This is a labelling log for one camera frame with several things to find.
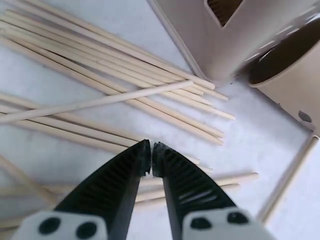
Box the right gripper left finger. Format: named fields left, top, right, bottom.
left=11, top=139, right=153, bottom=240

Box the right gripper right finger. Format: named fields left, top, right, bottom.
left=151, top=141, right=261, bottom=240

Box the beige plastic basket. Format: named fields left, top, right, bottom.
left=148, top=0, right=320, bottom=83

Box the wooden chopstick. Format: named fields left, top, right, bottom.
left=0, top=37, right=224, bottom=147
left=0, top=115, right=126, bottom=154
left=0, top=24, right=237, bottom=120
left=0, top=79, right=194, bottom=124
left=0, top=154, right=61, bottom=204
left=0, top=91, right=201, bottom=166
left=0, top=185, right=77, bottom=200
left=0, top=17, right=214, bottom=106
left=0, top=34, right=224, bottom=139
left=14, top=0, right=216, bottom=90
left=0, top=0, right=230, bottom=101
left=0, top=103, right=141, bottom=148
left=3, top=9, right=205, bottom=96

